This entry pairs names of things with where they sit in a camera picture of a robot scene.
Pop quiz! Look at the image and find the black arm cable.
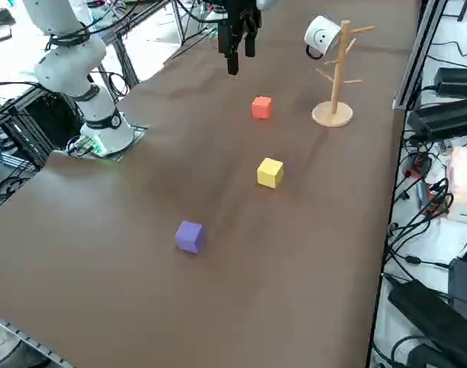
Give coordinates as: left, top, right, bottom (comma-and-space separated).
44, 0, 169, 51

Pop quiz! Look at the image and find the black control cabinet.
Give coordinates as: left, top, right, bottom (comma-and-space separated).
0, 82, 84, 169

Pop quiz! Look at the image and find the red foam cube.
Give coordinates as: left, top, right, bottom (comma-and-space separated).
251, 95, 273, 121

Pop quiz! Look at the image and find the purple foam cube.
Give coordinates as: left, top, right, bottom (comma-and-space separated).
174, 220, 207, 255

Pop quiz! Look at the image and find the small black power adapter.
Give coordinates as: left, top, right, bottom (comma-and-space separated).
434, 67, 467, 97

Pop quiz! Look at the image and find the yellow foam cube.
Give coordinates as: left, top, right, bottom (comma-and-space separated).
256, 156, 284, 189

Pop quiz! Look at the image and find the aluminium frame post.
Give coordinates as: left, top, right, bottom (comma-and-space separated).
393, 0, 449, 111

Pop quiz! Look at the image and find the black box device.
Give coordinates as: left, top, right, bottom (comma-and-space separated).
447, 257, 467, 319

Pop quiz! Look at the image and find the white smiley mug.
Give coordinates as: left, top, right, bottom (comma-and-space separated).
304, 15, 341, 61

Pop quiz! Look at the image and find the aluminium frame rail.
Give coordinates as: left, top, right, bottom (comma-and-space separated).
0, 309, 79, 368

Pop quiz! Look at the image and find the orange black tool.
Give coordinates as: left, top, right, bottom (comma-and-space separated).
420, 179, 455, 222

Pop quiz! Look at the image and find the pink white tissue box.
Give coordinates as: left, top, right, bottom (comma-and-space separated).
446, 146, 467, 225

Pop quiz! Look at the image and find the wooden mug tree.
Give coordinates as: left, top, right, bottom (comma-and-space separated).
311, 19, 376, 128

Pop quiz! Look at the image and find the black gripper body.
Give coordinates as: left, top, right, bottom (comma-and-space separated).
216, 0, 263, 25

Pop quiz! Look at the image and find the orange power plug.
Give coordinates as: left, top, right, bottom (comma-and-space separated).
403, 153, 433, 179

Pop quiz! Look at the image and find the long black power brick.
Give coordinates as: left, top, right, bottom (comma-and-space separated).
388, 279, 467, 368

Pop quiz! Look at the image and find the large black power adapter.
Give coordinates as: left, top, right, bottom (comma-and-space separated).
406, 97, 467, 141

